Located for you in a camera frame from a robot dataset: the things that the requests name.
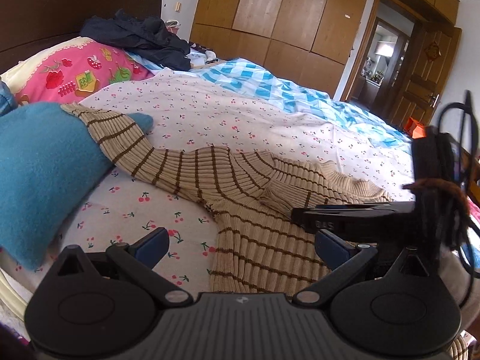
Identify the dark navy jacket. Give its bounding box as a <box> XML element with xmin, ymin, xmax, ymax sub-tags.
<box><xmin>80</xmin><ymin>9</ymin><xmax>191</xmax><ymax>72</ymax></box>

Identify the brown wooden wardrobe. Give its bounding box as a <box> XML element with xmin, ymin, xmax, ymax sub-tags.
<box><xmin>190</xmin><ymin>0</ymin><xmax>460</xmax><ymax>95</ymax></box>

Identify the dark brown headboard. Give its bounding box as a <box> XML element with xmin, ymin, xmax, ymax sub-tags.
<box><xmin>1</xmin><ymin>0</ymin><xmax>162</xmax><ymax>72</ymax></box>

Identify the white cherry print bedsheet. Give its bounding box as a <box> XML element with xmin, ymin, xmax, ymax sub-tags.
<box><xmin>1</xmin><ymin>71</ymin><xmax>413</xmax><ymax>296</ymax></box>

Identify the blue white checkered quilt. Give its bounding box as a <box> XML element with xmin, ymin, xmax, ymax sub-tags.
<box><xmin>116</xmin><ymin>58</ymin><xmax>410</xmax><ymax>164</ymax></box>

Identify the brown wooden door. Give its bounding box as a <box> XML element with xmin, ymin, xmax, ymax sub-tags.
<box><xmin>386</xmin><ymin>22</ymin><xmax>462</xmax><ymax>128</ymax></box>

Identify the beige brown striped sweater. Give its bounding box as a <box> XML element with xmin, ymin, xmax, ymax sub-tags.
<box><xmin>60</xmin><ymin>101</ymin><xmax>470</xmax><ymax>360</ymax></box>

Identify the pink cup on nightstand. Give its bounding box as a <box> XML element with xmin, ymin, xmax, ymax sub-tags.
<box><xmin>165</xmin><ymin>19</ymin><xmax>181</xmax><ymax>35</ymax></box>

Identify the black cable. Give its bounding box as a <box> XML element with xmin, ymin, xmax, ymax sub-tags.
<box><xmin>436</xmin><ymin>89</ymin><xmax>480</xmax><ymax>308</ymax></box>

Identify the orange box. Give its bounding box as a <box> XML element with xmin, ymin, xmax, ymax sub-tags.
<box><xmin>403</xmin><ymin>117</ymin><xmax>426</xmax><ymax>139</ymax></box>

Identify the pink strawberry print pillow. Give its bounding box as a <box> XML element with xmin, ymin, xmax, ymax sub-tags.
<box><xmin>1</xmin><ymin>37</ymin><xmax>153</xmax><ymax>103</ymax></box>

